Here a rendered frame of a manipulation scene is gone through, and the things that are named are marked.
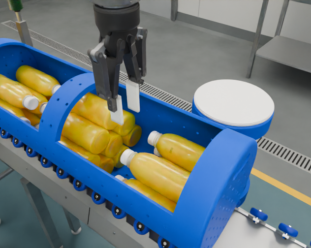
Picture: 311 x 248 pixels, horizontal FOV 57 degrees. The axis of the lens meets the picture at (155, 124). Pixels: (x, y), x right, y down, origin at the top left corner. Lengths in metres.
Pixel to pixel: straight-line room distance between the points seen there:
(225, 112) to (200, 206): 0.51
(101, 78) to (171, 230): 0.31
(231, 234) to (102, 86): 0.51
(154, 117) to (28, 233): 1.35
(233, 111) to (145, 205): 0.52
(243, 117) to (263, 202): 1.19
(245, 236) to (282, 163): 1.62
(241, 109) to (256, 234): 0.41
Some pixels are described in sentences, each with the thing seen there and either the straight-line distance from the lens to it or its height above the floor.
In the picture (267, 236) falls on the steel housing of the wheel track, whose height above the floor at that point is 0.93.
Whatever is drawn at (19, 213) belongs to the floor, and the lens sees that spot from 2.12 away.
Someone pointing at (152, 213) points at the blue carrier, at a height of 1.12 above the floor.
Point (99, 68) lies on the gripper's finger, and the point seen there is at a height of 1.38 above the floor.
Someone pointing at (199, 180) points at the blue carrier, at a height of 1.21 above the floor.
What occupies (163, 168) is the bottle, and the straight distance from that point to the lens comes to 0.62.
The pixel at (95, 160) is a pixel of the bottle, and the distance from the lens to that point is 0.76.
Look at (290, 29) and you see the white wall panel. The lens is 3.97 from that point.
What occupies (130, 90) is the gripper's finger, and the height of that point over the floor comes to 1.29.
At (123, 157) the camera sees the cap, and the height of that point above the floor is 1.13.
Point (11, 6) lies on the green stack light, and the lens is 1.61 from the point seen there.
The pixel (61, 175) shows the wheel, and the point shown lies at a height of 0.96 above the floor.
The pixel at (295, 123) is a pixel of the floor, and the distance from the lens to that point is 2.83.
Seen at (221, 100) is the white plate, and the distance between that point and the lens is 1.04.
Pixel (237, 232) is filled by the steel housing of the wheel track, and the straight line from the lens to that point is 0.82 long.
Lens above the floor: 1.62
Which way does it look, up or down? 40 degrees down
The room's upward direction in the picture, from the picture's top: straight up
